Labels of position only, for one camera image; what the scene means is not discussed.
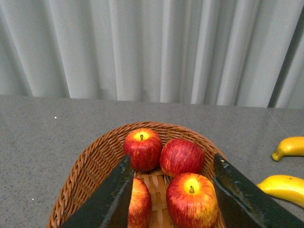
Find red apple lying sideways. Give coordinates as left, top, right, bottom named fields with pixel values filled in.
left=160, top=139, right=205, bottom=177

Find red apple with stem up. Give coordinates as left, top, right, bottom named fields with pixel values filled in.
left=123, top=128, right=163, bottom=172

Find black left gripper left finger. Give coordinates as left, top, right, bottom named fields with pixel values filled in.
left=61, top=155, right=134, bottom=228

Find red yellow apple dimple up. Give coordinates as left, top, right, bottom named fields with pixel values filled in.
left=127, top=177, right=152, bottom=228

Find yellow banana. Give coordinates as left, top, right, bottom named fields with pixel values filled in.
left=272, top=136, right=304, bottom=162
left=257, top=175, right=304, bottom=208

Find pale grey curtain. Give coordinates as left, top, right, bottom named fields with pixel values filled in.
left=0, top=0, right=304, bottom=109

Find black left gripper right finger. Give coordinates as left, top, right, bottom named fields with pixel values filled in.
left=213, top=153, right=304, bottom=228

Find brown woven wicker basket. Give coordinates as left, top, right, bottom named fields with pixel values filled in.
left=46, top=122, right=223, bottom=228

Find red yellow apple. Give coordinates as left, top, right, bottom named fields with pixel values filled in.
left=166, top=173, right=219, bottom=228

